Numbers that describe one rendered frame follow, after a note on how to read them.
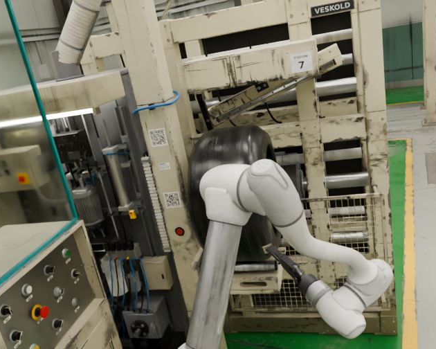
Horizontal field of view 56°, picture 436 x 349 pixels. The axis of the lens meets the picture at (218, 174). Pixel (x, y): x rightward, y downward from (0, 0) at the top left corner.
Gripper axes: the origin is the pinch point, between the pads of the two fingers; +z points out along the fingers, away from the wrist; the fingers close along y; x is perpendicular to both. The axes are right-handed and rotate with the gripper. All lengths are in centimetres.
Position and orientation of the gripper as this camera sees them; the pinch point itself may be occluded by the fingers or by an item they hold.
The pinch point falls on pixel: (275, 253)
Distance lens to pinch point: 165.2
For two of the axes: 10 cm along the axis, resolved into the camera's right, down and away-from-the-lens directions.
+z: -5.7, -5.0, 6.5
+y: 2.7, 6.4, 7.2
